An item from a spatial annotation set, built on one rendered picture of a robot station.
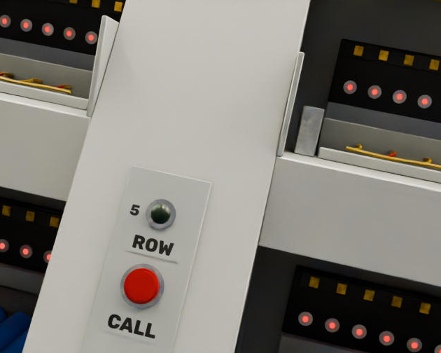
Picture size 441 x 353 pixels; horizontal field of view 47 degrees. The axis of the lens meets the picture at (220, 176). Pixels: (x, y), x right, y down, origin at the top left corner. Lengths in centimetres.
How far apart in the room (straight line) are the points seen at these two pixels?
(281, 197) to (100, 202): 9
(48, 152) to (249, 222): 11
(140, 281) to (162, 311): 2
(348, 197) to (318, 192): 1
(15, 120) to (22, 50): 22
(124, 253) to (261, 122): 9
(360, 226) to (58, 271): 14
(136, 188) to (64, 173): 4
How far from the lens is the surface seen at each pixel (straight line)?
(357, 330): 41
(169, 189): 24
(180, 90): 26
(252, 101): 25
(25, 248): 44
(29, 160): 28
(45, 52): 49
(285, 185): 25
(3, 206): 44
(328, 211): 25
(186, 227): 24
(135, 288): 24
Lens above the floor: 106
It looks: 11 degrees up
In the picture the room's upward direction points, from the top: 13 degrees clockwise
